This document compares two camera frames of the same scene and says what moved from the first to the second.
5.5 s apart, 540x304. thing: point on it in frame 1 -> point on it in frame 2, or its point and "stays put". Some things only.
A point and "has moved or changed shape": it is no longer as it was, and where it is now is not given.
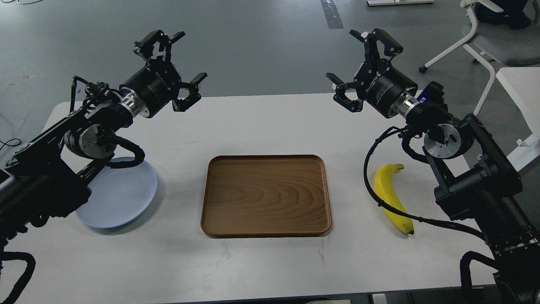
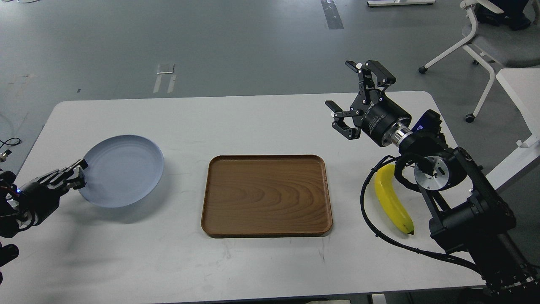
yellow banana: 384,188 stays put
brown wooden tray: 271,194 stays put
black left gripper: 155,85 -> 37,200
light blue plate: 119,195 has moved or changed shape
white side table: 523,83 stays put
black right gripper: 376,81 -> 372,112
